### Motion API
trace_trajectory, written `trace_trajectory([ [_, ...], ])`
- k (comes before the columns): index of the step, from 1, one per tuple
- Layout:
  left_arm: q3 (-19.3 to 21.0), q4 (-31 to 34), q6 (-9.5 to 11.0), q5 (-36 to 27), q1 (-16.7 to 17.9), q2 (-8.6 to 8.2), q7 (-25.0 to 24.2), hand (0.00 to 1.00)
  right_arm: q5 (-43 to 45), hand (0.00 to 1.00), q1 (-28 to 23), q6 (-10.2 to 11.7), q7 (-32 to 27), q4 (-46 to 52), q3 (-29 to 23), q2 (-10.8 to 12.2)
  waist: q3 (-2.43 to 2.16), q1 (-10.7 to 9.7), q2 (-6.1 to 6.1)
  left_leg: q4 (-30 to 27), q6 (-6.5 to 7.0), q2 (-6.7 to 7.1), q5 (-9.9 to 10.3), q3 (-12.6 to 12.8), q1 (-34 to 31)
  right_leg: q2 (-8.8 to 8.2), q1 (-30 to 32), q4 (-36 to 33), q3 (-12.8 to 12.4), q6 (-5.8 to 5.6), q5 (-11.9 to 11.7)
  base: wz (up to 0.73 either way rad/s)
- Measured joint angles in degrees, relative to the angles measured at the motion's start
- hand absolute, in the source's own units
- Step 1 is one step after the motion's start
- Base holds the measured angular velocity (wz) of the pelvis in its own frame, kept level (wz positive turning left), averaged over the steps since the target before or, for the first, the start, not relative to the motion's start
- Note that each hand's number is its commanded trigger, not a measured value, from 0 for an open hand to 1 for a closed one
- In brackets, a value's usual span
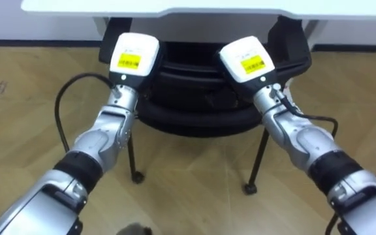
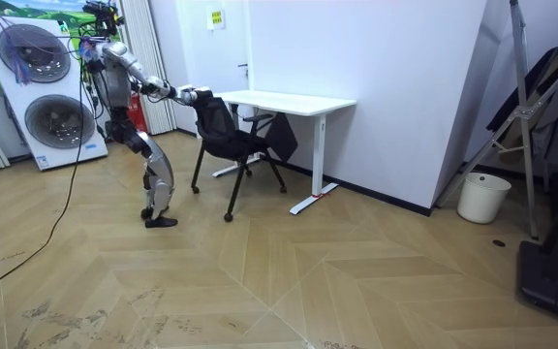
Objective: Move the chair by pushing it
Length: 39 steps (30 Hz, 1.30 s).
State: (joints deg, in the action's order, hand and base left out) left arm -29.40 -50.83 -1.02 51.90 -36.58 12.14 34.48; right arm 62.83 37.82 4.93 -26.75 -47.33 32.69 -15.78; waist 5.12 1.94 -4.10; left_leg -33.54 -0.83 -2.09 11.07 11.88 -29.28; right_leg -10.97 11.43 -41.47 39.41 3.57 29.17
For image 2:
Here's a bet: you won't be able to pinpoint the red fire extinguisher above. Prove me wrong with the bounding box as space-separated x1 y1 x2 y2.
127 93 150 135

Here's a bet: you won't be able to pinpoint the black mesh office chair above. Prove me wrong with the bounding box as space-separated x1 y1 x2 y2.
190 89 289 224

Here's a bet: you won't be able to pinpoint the silver metal stand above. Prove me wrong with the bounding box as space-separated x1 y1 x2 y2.
433 0 558 241

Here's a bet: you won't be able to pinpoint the white washing machine tower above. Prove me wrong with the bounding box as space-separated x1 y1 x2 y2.
0 13 109 172

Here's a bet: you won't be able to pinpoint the white door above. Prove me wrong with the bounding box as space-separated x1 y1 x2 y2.
174 0 254 94

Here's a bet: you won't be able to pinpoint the black machine base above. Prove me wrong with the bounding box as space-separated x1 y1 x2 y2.
516 159 558 332

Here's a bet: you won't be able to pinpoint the white waste bin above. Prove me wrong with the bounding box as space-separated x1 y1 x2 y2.
456 172 513 226

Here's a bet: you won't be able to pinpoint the cable bundle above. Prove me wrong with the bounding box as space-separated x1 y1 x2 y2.
0 0 99 87

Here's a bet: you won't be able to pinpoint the robot legs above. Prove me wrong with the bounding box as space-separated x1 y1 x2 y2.
108 107 180 230

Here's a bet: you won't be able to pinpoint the black floor cable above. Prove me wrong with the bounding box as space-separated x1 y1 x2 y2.
0 62 89 302

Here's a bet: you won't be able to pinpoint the yellow door sign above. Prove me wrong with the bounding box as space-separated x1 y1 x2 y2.
206 8 227 32

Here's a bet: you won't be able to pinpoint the robot body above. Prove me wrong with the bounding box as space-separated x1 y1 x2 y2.
78 0 136 113

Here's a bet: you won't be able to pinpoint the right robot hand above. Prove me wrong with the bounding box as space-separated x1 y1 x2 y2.
177 86 202 108

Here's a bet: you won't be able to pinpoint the white desk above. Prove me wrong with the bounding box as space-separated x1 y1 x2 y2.
209 89 358 216

